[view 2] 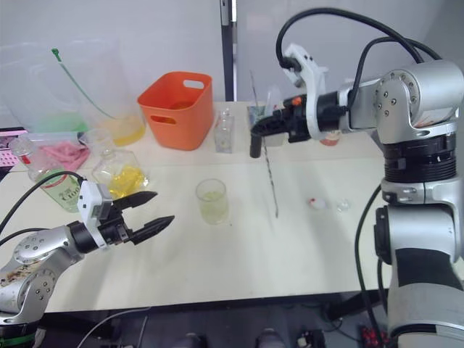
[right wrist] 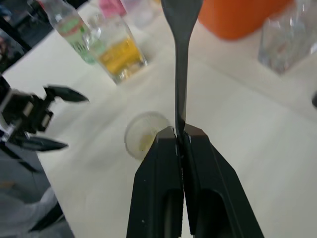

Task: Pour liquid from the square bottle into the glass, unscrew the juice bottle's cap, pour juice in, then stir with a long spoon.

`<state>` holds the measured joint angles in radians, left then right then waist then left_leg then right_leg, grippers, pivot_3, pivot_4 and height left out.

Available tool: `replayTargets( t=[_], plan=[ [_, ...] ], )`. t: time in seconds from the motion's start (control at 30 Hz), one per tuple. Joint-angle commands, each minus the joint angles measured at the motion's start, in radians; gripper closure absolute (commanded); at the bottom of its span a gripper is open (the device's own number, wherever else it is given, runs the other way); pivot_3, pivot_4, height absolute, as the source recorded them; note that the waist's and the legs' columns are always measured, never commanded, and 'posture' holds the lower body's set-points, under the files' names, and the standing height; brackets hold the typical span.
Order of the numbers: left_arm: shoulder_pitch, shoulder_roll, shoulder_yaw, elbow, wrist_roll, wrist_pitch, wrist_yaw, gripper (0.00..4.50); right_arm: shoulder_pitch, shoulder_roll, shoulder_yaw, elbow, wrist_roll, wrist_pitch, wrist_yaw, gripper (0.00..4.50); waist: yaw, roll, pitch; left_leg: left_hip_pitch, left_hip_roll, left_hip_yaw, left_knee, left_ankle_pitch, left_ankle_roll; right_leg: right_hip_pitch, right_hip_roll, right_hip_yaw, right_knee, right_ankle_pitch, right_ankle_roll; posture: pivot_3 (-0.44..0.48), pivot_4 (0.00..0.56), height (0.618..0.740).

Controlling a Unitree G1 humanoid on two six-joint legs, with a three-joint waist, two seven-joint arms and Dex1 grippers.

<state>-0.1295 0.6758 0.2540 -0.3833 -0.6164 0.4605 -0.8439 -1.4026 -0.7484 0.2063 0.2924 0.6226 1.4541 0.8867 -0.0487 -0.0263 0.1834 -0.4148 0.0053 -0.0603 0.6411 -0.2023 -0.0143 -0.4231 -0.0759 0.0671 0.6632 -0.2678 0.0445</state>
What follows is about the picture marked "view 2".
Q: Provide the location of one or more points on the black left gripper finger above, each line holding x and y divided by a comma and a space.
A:
152, 226
137, 198

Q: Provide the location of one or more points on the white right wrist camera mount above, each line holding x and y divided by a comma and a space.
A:
313, 79

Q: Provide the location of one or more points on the black vertical post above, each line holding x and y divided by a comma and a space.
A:
228, 50

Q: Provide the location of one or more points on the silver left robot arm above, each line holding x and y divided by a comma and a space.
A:
36, 253

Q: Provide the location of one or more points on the square glass bottle yellow liquid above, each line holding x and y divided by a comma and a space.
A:
123, 177

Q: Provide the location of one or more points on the dark grey rounded shape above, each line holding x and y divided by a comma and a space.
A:
270, 339

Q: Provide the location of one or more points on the black table frame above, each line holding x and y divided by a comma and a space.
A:
344, 306

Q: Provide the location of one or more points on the clear plastic beaker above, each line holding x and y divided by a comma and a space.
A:
99, 143

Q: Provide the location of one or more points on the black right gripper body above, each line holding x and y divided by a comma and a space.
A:
295, 119

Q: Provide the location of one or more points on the red white bottle cap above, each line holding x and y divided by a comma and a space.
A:
316, 203

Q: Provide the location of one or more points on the pink cloth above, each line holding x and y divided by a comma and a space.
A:
69, 154

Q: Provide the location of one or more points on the orange plastic basket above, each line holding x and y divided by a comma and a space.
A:
174, 119

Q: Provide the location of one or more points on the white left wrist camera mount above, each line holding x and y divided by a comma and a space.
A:
88, 197

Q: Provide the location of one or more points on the red black object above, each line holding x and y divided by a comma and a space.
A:
370, 336

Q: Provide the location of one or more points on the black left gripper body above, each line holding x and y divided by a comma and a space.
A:
116, 228

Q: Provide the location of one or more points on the small clear glass bottle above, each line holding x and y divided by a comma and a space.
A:
224, 137

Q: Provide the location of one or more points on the pink patterned flat box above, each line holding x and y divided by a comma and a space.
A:
9, 152

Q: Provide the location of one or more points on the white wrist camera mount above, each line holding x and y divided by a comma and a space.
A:
313, 79
88, 197

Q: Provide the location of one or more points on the clear bag with yellow liquid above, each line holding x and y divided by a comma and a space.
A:
125, 133

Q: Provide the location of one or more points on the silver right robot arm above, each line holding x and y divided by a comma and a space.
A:
417, 90

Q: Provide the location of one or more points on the small clear glass stopper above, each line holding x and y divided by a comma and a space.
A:
343, 205

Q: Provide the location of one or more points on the clear bag with green liquid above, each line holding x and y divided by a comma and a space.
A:
54, 123

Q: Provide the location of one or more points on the green juice bottle white label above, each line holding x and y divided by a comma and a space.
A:
61, 188

